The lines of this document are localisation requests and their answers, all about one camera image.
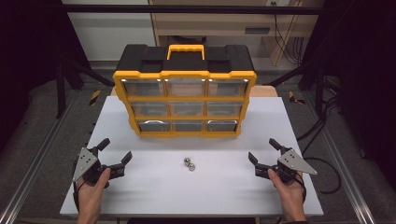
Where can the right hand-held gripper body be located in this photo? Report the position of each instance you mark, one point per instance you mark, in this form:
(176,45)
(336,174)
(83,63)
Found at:
(292,161)

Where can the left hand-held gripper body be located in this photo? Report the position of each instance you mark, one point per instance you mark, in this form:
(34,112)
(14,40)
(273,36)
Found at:
(84,161)

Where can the silver metal nut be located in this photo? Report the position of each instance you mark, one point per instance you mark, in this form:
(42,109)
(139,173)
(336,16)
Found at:
(191,167)
(186,161)

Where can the yellow black drawer organizer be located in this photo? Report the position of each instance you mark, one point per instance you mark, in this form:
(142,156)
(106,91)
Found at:
(186,65)

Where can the person's right hand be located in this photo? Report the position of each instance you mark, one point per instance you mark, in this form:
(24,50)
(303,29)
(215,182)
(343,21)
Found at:
(291,193)

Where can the person's left hand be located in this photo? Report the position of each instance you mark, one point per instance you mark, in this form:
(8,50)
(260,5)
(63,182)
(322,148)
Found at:
(90,194)

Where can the yellow black hazard tape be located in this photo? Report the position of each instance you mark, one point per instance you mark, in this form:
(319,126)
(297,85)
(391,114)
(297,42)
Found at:
(293,97)
(95,97)

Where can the beige wooden board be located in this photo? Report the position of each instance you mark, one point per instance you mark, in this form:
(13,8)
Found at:
(264,91)

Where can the black metal stand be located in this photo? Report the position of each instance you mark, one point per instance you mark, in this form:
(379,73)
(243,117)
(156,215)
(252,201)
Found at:
(60,93)
(318,90)

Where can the grid of clear drawers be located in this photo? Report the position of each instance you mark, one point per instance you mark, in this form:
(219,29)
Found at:
(185,88)

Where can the wooden cabinet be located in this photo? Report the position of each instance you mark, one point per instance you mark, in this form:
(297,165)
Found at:
(218,21)

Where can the aluminium floor rail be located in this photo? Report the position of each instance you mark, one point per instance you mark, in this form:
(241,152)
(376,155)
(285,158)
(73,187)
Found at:
(345,174)
(34,165)

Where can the black metal frame bar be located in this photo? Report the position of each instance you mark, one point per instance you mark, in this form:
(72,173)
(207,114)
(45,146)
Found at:
(186,9)

